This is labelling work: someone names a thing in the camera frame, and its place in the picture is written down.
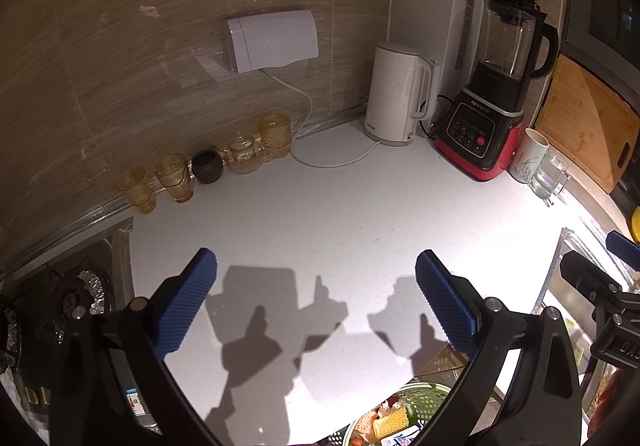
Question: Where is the amber drinking glass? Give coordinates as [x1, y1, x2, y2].
[154, 153, 195, 203]
[115, 167, 157, 215]

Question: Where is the dark brown tea cup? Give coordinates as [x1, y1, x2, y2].
[191, 149, 224, 184]

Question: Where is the gas stove with foil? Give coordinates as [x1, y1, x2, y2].
[0, 226, 133, 377]

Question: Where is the white blue wipe packet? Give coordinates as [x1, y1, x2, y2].
[382, 423, 426, 446]

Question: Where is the glass teapot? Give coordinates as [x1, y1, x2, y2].
[212, 133, 273, 175]

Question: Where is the white electric kettle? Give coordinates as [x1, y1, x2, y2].
[363, 41, 441, 147]

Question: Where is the green plastic basket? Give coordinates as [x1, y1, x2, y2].
[342, 382, 453, 446]

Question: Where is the clear drinking glass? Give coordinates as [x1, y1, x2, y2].
[530, 149, 571, 207]

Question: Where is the white printed cup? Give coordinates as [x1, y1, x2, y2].
[508, 127, 550, 184]

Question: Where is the black and red blender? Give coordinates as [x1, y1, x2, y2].
[432, 0, 559, 183]

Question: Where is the white power cable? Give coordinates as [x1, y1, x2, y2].
[262, 69, 377, 167]

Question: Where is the white wall socket cover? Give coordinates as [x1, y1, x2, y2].
[223, 10, 319, 74]

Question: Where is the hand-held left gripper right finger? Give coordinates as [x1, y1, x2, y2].
[415, 249, 586, 446]

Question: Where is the wooden cutting board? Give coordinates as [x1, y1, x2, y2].
[535, 54, 640, 194]

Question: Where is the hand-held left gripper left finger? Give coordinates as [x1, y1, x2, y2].
[47, 247, 221, 446]

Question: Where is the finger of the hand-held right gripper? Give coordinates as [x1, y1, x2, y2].
[559, 250, 631, 322]
[605, 231, 640, 272]

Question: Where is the amber glass mug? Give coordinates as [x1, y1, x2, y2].
[260, 113, 292, 159]

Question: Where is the black power cable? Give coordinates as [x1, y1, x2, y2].
[419, 94, 453, 139]

